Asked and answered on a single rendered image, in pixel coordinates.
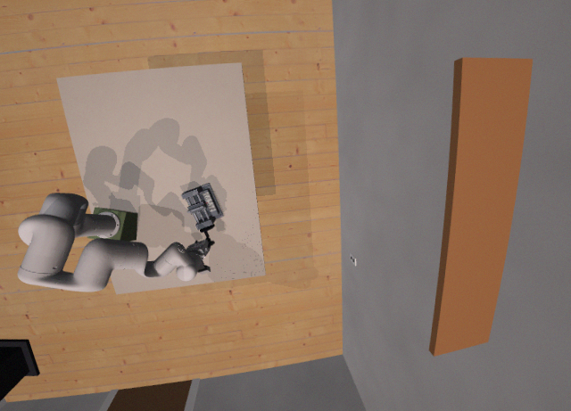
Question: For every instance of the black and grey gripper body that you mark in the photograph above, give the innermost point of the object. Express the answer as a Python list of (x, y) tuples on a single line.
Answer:
[(201, 246)]

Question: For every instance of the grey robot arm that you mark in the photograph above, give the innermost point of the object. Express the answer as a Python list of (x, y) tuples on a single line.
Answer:
[(53, 236)]

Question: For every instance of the grey metal bench vise with handwheel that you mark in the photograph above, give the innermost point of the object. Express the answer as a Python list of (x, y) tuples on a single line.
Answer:
[(198, 203)]

